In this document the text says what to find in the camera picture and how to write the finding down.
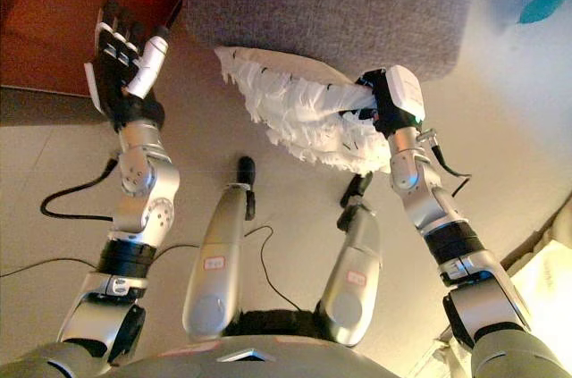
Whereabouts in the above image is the gray robot torso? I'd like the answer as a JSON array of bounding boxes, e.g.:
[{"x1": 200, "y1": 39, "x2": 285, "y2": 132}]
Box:
[{"x1": 13, "y1": 308, "x2": 571, "y2": 378}]

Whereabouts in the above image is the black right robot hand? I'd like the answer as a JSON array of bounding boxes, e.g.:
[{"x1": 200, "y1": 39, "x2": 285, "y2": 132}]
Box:
[{"x1": 355, "y1": 63, "x2": 426, "y2": 136}]

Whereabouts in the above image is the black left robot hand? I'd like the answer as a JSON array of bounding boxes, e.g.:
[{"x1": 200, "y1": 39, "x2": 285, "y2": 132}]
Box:
[{"x1": 83, "y1": 0, "x2": 171, "y2": 131}]

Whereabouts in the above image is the silver right robot leg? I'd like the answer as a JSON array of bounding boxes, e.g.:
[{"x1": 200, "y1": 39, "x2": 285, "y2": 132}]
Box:
[{"x1": 315, "y1": 172, "x2": 383, "y2": 348}]

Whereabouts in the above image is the gray fabric armchair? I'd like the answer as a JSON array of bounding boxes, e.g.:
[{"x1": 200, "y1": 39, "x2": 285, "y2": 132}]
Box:
[{"x1": 182, "y1": 0, "x2": 470, "y2": 83}]

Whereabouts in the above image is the thin black floor cable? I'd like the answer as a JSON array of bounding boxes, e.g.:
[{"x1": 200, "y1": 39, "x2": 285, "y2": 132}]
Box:
[{"x1": 0, "y1": 224, "x2": 314, "y2": 313}]

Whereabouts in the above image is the cream bed duvet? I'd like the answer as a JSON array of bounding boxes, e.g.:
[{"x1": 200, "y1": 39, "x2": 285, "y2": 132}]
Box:
[{"x1": 500, "y1": 198, "x2": 572, "y2": 352}]

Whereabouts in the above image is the silver robot leg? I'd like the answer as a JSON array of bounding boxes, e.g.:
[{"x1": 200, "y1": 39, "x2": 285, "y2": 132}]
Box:
[
  {"x1": 315, "y1": 172, "x2": 383, "y2": 348},
  {"x1": 181, "y1": 155, "x2": 258, "y2": 343}
]

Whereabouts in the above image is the silver left robot leg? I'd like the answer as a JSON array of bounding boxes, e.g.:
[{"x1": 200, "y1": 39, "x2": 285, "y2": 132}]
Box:
[{"x1": 181, "y1": 155, "x2": 258, "y2": 343}]

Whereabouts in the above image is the dark wooden cabinet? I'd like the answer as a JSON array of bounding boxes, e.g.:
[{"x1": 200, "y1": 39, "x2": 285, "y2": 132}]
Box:
[{"x1": 0, "y1": 0, "x2": 185, "y2": 100}]

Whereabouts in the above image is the black wrist cable with plug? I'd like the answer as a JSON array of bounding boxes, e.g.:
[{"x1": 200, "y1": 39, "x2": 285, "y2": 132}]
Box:
[{"x1": 417, "y1": 127, "x2": 473, "y2": 198}]

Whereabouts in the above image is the white fringed pillow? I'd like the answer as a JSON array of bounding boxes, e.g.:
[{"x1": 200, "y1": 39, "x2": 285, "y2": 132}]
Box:
[{"x1": 214, "y1": 46, "x2": 394, "y2": 175}]

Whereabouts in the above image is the thick black wrist cable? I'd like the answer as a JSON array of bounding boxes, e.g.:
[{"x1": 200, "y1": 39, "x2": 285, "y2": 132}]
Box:
[{"x1": 40, "y1": 156, "x2": 120, "y2": 223}]

